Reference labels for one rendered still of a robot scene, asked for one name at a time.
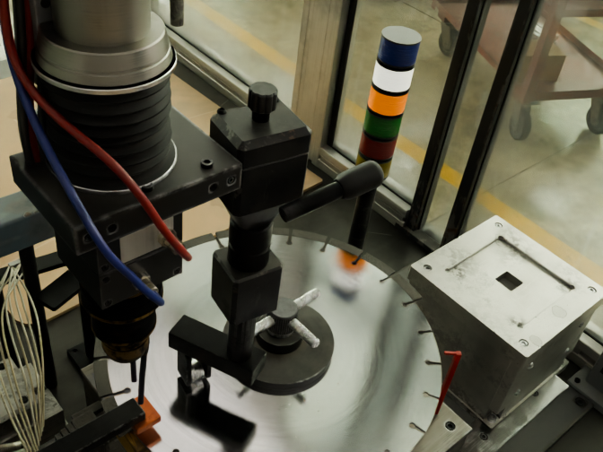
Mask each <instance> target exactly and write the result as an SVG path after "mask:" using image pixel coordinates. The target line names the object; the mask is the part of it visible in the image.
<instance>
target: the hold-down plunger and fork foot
mask: <svg viewBox="0 0 603 452"><path fill-rule="evenodd" d="M255 326H256V318H254V319H251V320H248V321H246V322H243V323H240V324H238V325H236V326H234V325H231V324H230V323H229V332H228V334H226V333H224V332H222V331H220V330H217V329H215V328H213V327H211V326H208V325H206V324H204V323H202V322H200V321H197V320H195V319H194V318H192V317H188V316H186V315H183V316H182V317H181V319H180V320H179V321H178V322H177V323H176V325H175V326H174V327H173V328H172V329H171V330H170V331H169V347H170V348H172V349H174V350H176V351H178V372H179V374H180V375H181V377H182V379H183V380H184V382H185V384H186V386H190V385H191V371H192V358H193V359H195V360H197V361H200V362H201V364H202V367H203V369H204V373H205V377H206V378H210V377H211V370H212V368H214V369H217V370H219V371H221V372H223V373H225V374H227V375H229V376H231V377H233V378H236V379H238V380H240V381H242V382H244V383H246V384H248V385H250V386H251V385H252V384H253V383H254V381H255V380H256V378H257V377H258V375H259V373H260V372H261V370H262V369H263V368H264V367H265V361H266V355H267V353H266V352H265V351H263V350H261V349H259V348H257V347H255V346H253V343H254V334H255Z"/></svg>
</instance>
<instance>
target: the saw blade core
mask: <svg viewBox="0 0 603 452"><path fill-rule="evenodd" d="M288 239H289V235H288V236H287V235H276V234H272V238H271V246H270V249H271V250H272V251H273V252H274V253H275V255H276V256H277V257H278V259H279V260H280V261H281V262H282V264H283V265H284V267H283V273H282V280H281V287H280V293H279V297H285V298H288V299H292V300H296V299H298V298H300V297H301V296H302V295H304V294H305V293H307V292H309V291H311V290H313V289H315V288H316V289H319V290H320V297H319V298H317V299H315V300H314V301H312V302H311V303H309V304H308V306H310V307H312V308H313V309H315V310H316V311H318V312H319V313H320V315H321V316H323V317H324V318H325V319H326V321H327V322H328V324H329V326H330V328H331V330H332V333H333V336H334V341H335V346H334V352H333V356H332V360H331V362H330V364H329V366H328V368H327V370H326V371H325V372H324V373H323V374H322V375H321V376H320V377H319V378H318V379H316V380H315V381H313V382H312V383H310V384H309V385H307V386H304V387H299V388H295V389H289V390H274V389H267V388H263V387H258V386H256V385H253V384H252V385H251V386H250V385H248V384H246V383H244V382H242V381H240V380H238V379H236V378H233V377H231V376H229V375H227V374H225V373H223V372H221V371H219V370H217V369H214V368H212V370H211V377H210V378H206V377H205V376H204V377H203V378H202V379H200V380H198V381H196V382H192V383H191V385H190V386H186V384H185V382H184V380H183V379H182V377H181V375H180V374H179V372H178V351H176V350H174V349H172V348H170V347H169V331H170V330H171V329H172V328H173V327H174V326H175V325H176V323H177V322H178V321H179V320H180V319H181V317H182V316H183V315H186V316H188V317H192V318H194V319H195V320H197V321H200V322H202V323H204V324H206V325H208V326H211V327H213V328H215V329H217V330H220V331H223V328H224V325H225V323H226V321H227V319H226V317H225V316H224V314H223V313H222V311H221V310H220V309H219V308H218V306H217V305H216V303H215V302H214V300H213V298H212V297H211V285H212V265H213V253H214V251H215V250H216V249H220V248H219V247H220V245H219V243H218V242H217V240H212V241H208V242H206V243H203V244H200V245H197V246H194V247H192V248H189V249H187V251H188V252H189V253H190V255H191V256H192V259H191V261H189V262H187V261H185V260H184V259H183V258H182V273H181V274H178V275H176V276H173V277H171V278H170V279H168V280H166V281H164V282H162V285H163V297H162V298H163V299H164V301H165V303H164V305H163V306H161V307H160V306H159V307H158V308H157V309H156V310H155V312H156V317H157V323H156V327H155V328H154V330H153V332H152V333H151V334H150V335H149V337H150V344H149V351H148V354H147V362H146V372H145V382H144V395H145V397H146V398H147V399H148V401H149V402H150V403H151V404H152V406H153V407H154V408H155V410H156V411H157V412H158V413H159V415H160V416H161V418H162V420H161V421H160V422H158V423H157V424H155V425H153V426H152V427H151V428H149V429H148V430H145V431H144V432H142V433H140V434H138V435H137V434H136V433H135V432H134V434H135V436H136V437H137V438H138V439H139V440H140V441H141V442H142V444H143V445H144V446H145V447H146V448H147V449H148V450H149V451H150V452H173V451H175V450H178V451H179V452H385V451H388V452H411V451H412V450H413V449H414V448H415V446H416V445H417V444H418V443H419V441H420V440H421V439H422V437H423V436H424V433H426V431H427V429H428V428H429V426H430V424H431V422H432V419H433V416H434V414H435V411H436V409H437V405H438V403H439V400H438V399H439V398H440V394H441V365H435V364H441V357H440V353H439V349H438V345H437V343H436V340H435V337H434V334H433V333H424V332H432V329H431V327H430V325H429V323H428V321H427V319H426V318H425V316H424V314H423V312H422V311H421V309H419V307H418V306H417V305H416V303H413V304H410V305H407V307H403V306H402V305H403V304H405V305H406V304H409V303H412V302H414V301H413V300H412V299H411V297H410V296H409V295H408V294H407V293H406V292H405V291H404V290H403V289H402V288H401V287H400V286H399V285H398V284H397V283H396V282H395V281H394V280H392V279H391V278H389V276H388V275H386V274H385V273H383V272H382V271H381V270H380V269H379V268H377V267H376V266H374V265H372V264H370V263H369V262H367V261H365V260H363V259H362V258H360V259H359V260H358V261H357V263H356V265H353V264H352V263H354V262H355V261H356V260H357V259H358V258H359V257H358V256H356V255H354V254H352V253H350V252H347V251H345V250H343V249H341V248H337V247H334V246H331V245H329V244H327V246H326V248H325V252H321V251H320V250H322V249H323V247H324V245H325V243H323V242H319V241H316V240H312V239H305V238H300V237H294V236H292V238H291V245H288V244H287V243H288ZM387 278H389V279H388V280H387V281H385V282H384V283H380V282H382V281H384V280H386V279H387ZM418 332H422V333H423V334H422V335H420V334H419V333H418ZM107 359H109V356H107ZM140 360H141V358H140V359H138V360H137V361H136V374H137V381H136V382H135V383H133V382H132V381H131V370H130V363H118V362H115V361H113V360H112V359H109V360H107V363H108V373H109V382H110V386H111V389H112V392H113V393H112V395H115V396H114V397H115V400H116V402H117V404H118V406H119V405H120V404H123V403H124V402H126V401H127V400H129V399H131V398H136V397H138V381H139V370H140ZM427 361H428V362H430V363H434V364H431V365H427V364H426V362H427ZM127 389H129V390H130V392H129V393H123V394H120V395H116V394H119V393H122V392H124V391H125V390H127ZM424 393H426V394H427V395H429V396H424V395H423V394H424ZM430 396H432V397H430ZM433 397H435V398H438V399H435V398H433ZM409 424H414V425H415V428H411V427H410V426H409ZM416 428H417V429H419V430H417V429H416ZM420 430H421V431H423V432H424V433H422V432H421V431H420Z"/></svg>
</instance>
